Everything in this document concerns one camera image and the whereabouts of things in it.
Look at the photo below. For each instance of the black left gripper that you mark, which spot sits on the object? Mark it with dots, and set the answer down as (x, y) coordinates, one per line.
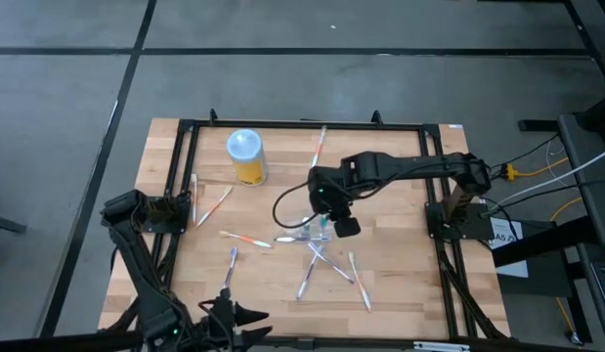
(223, 315)

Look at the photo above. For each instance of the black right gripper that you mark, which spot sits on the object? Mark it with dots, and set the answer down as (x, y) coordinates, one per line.
(326, 193)

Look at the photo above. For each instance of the teal mouthwash bottle white cap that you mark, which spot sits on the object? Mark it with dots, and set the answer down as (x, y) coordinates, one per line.
(307, 225)
(324, 222)

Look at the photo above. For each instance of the yellow white wipes canister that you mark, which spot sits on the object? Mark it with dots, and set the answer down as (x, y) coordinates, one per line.
(246, 151)

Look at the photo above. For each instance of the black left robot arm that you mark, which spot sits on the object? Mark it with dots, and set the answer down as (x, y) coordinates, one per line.
(136, 264)

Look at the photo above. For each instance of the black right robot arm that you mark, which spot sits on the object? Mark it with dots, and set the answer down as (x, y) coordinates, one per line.
(419, 166)

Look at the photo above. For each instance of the clear acrylic organizer box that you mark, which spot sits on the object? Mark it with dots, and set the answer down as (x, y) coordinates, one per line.
(292, 233)

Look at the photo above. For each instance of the small white table sticker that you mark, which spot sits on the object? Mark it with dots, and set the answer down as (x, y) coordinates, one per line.
(456, 126)

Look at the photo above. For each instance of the black side desk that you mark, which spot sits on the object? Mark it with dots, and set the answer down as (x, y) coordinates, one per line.
(583, 146)

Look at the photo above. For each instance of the black floor stand foot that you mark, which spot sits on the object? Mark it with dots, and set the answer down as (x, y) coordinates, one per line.
(4, 224)

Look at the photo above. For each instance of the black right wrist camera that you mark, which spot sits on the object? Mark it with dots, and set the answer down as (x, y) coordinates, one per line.
(347, 228)

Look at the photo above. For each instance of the black aluminium table frame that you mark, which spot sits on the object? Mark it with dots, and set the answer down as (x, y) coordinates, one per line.
(307, 124)

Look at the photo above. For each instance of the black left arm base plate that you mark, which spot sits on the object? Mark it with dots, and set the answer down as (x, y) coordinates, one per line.
(182, 222)

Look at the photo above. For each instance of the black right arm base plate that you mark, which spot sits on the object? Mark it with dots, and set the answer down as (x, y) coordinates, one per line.
(470, 222)

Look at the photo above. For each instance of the long white frame label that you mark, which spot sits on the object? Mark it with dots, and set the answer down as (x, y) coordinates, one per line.
(441, 346)

